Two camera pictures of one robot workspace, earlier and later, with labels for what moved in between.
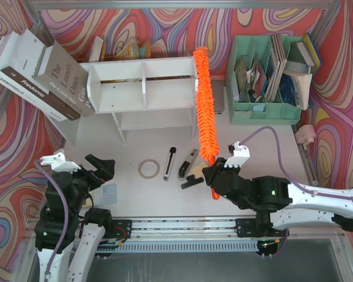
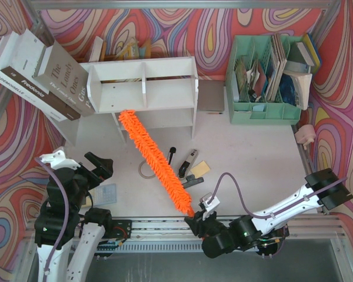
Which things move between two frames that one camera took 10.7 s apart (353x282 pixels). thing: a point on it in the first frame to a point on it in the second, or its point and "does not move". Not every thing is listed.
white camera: [57, 163] does not move
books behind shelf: [132, 50] does not move
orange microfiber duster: [208, 136] to [129, 120]
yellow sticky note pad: [197, 170] does not move
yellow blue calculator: [104, 194] does not move
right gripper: [213, 175] to [198, 222]
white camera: [241, 154] to [210, 207]
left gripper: [92, 175] does not move
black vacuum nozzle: [190, 180] does not move
